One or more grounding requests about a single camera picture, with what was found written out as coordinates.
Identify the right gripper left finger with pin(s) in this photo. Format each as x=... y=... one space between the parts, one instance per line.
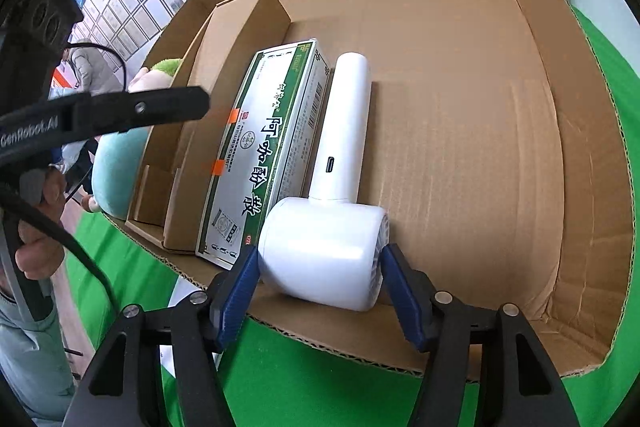
x=123 y=384

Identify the white flat device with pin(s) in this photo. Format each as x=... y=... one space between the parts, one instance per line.
x=183 y=288

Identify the green white medicine box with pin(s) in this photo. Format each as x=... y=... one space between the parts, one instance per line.
x=266 y=147

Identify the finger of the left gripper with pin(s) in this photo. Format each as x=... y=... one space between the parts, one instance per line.
x=120 y=112

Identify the brown cardboard box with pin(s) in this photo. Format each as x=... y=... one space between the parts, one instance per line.
x=493 y=144

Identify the white hair dryer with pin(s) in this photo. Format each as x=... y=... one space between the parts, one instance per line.
x=324 y=247

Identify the person in grey coat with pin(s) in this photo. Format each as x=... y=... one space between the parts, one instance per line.
x=90 y=68

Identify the plush toy green hair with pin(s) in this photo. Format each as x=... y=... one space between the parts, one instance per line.
x=115 y=166

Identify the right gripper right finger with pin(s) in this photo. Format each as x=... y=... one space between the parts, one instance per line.
x=518 y=384

